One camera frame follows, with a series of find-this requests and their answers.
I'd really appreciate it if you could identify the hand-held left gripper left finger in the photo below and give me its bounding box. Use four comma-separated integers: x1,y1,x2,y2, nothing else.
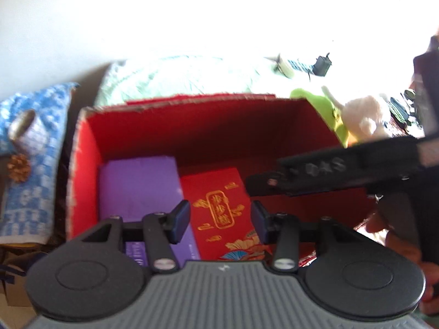
81,200,191,275

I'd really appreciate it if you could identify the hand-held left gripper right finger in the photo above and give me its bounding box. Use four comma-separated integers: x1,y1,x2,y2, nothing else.
251,201,365,275

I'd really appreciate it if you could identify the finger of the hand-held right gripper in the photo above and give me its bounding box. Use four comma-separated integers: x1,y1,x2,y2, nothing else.
245,171,411,198

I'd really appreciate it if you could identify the red cardboard box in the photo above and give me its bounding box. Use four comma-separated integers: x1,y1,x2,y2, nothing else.
67,93,379,268

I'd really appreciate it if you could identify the person's right hand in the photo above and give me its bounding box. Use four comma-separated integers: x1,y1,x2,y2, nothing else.
365,209,439,316

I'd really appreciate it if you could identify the red gold-print packet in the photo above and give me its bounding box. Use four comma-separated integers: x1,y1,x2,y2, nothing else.
180,167,302,264

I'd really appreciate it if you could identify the cream plush toy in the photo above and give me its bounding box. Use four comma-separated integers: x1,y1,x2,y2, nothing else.
322,86,392,142

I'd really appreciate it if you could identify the purple box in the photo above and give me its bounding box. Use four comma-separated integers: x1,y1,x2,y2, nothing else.
98,156,201,268

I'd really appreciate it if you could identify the green plush toy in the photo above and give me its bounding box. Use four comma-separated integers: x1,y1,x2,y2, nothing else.
290,87,351,149

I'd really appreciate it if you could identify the dark clutter pile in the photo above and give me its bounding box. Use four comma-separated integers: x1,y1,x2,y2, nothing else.
389,88,418,128

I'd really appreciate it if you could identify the black charger plug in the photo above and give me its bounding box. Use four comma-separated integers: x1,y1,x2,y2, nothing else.
313,53,333,76

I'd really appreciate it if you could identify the dark striped object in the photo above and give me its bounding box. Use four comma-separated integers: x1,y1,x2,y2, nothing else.
288,59,315,75

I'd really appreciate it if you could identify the blue white checkered towel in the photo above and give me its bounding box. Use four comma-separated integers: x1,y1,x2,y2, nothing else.
0,82,81,245

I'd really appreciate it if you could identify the light green blanket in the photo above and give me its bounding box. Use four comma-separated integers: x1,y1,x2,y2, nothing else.
94,55,277,107

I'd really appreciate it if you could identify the pine cone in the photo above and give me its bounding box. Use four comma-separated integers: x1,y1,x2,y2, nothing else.
7,154,32,183

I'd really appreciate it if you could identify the brown cardboard carton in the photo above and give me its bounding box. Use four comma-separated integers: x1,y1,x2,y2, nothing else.
0,243,47,329

